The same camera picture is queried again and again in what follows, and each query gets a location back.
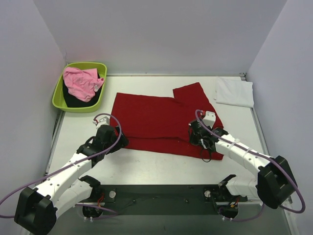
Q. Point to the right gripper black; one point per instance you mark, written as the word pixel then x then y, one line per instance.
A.
pixel 195 136

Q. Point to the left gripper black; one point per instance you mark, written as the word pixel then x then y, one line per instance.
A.
pixel 120 141

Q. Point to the red t-shirt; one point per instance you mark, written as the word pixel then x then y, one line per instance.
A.
pixel 160 124

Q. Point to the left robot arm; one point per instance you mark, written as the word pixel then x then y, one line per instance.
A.
pixel 38 208

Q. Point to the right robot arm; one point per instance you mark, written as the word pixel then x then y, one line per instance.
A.
pixel 273 181

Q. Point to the black t-shirt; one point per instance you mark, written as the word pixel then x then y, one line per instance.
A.
pixel 72 101

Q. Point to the folded white t-shirt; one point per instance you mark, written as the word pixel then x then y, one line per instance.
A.
pixel 234 92

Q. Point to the pink t-shirt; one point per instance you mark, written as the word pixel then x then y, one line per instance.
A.
pixel 82 84

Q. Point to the lime green plastic bin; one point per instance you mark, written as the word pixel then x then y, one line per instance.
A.
pixel 58 100

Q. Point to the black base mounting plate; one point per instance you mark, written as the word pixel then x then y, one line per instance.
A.
pixel 164 199

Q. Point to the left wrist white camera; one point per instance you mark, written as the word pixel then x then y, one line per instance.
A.
pixel 102 121

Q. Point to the wrist white camera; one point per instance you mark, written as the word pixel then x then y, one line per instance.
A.
pixel 102 121
pixel 208 118

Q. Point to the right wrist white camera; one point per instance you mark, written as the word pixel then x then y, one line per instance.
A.
pixel 208 118

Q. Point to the aluminium table edge rail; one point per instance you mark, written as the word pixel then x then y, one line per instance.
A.
pixel 251 131

